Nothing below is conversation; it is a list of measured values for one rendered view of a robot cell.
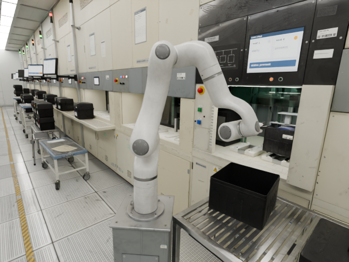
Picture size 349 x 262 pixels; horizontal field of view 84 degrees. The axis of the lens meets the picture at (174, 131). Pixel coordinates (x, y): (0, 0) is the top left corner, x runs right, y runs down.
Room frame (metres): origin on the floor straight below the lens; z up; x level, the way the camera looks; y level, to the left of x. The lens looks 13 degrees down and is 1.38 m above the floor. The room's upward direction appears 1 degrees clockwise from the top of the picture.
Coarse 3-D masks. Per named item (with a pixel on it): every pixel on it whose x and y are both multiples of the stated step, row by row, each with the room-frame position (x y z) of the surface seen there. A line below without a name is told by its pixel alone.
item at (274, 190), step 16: (224, 176) 1.06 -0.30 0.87; (240, 176) 1.09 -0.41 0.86; (256, 176) 1.03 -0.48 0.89; (272, 176) 0.98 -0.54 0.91; (224, 192) 0.86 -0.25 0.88; (240, 192) 0.82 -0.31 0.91; (256, 192) 1.03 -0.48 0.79; (272, 192) 0.83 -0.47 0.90; (224, 208) 0.86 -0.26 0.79; (240, 208) 0.81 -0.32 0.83; (256, 208) 0.77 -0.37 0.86; (272, 208) 0.88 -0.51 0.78; (256, 224) 0.76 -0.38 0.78
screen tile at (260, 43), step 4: (260, 40) 1.23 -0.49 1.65; (264, 40) 1.21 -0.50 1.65; (272, 40) 1.18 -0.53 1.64; (252, 44) 1.26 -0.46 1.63; (256, 44) 1.24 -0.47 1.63; (260, 44) 1.22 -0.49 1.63; (264, 44) 1.21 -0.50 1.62; (268, 44) 1.19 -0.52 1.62; (252, 48) 1.26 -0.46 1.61; (256, 48) 1.24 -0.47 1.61; (268, 48) 1.19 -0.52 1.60; (260, 52) 1.22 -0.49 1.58; (264, 52) 1.20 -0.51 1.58; (268, 52) 1.19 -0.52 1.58; (252, 56) 1.25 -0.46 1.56; (256, 56) 1.24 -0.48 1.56; (260, 56) 1.22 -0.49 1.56; (264, 56) 1.20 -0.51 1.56; (268, 56) 1.18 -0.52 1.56
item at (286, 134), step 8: (280, 112) 1.37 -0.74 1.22; (288, 112) 1.38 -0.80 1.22; (288, 120) 1.32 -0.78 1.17; (272, 128) 1.31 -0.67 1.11; (264, 136) 1.35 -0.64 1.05; (272, 136) 1.31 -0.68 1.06; (280, 136) 1.27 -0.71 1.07; (288, 136) 1.24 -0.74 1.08; (264, 144) 1.34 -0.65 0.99; (272, 144) 1.30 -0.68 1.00; (280, 144) 1.27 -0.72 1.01; (288, 144) 1.23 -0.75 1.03; (272, 152) 1.30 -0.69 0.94; (280, 152) 1.26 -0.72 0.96; (288, 152) 1.22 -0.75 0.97
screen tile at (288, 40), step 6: (288, 36) 1.11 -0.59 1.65; (276, 42) 1.16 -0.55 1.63; (282, 42) 1.13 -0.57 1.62; (288, 42) 1.11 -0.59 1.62; (294, 42) 1.09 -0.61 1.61; (294, 48) 1.09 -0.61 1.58; (276, 54) 1.15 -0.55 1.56; (282, 54) 1.13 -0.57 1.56; (288, 54) 1.10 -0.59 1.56; (294, 54) 1.08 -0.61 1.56
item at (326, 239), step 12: (324, 228) 0.65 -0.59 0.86; (336, 228) 0.65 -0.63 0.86; (312, 240) 0.59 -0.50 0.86; (324, 240) 0.59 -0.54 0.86; (336, 240) 0.59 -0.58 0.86; (348, 240) 0.59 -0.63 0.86; (312, 252) 0.54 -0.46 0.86; (324, 252) 0.54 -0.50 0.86; (336, 252) 0.54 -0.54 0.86; (348, 252) 0.54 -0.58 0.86
